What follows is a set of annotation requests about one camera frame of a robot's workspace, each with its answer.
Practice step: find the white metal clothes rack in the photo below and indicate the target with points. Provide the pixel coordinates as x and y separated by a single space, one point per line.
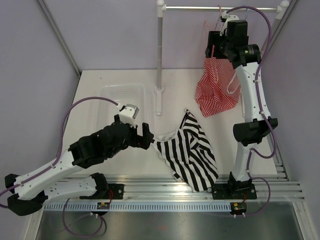
161 7

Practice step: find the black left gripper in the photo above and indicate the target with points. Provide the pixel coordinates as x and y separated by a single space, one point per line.
141 141

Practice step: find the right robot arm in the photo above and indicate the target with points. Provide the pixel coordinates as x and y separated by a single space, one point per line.
232 43

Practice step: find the left aluminium frame post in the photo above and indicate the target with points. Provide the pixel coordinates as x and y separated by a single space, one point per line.
59 36

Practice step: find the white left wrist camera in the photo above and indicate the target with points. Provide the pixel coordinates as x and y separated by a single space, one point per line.
128 113

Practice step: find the right aluminium frame post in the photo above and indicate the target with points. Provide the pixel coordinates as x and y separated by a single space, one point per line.
283 12

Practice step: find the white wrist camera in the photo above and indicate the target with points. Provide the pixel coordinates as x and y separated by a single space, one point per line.
128 113
225 19

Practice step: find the aluminium frame post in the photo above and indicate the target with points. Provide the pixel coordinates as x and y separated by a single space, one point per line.
283 12
59 36

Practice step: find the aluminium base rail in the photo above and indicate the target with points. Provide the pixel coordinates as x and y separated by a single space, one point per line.
151 180

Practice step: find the red white striped tank top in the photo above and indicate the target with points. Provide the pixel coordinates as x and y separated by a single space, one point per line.
218 89

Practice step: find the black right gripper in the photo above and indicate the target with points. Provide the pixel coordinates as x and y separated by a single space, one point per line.
214 38

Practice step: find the white slotted cable duct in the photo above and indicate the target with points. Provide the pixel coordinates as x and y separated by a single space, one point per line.
119 206

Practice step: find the black white striped tank top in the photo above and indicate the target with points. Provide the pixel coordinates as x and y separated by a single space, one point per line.
189 154

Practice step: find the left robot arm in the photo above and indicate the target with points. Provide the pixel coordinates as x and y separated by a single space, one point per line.
33 191

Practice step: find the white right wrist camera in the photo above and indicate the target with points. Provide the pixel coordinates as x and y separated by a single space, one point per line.
225 19

